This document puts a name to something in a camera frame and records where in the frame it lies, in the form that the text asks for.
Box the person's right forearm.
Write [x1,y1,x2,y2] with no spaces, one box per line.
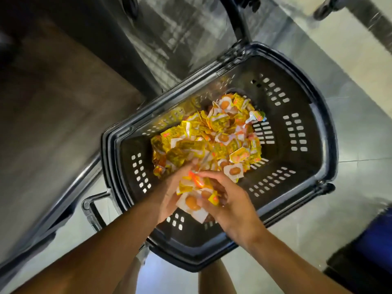
[242,229,353,294]

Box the person's right hand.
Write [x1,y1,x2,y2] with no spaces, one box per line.
[195,170,266,249]

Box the heap of yellow sausage bundles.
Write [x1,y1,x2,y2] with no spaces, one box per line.
[150,93,267,181]

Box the dark blue display stand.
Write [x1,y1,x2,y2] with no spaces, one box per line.
[325,205,392,294]

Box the person's left hand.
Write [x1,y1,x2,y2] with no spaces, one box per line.
[152,159,202,225]

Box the black shopping basket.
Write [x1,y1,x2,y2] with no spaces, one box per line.
[82,0,339,272]

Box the person's left forearm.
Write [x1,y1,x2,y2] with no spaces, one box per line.
[12,196,166,294]

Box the person's right leg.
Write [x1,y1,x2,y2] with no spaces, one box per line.
[197,260,238,294]

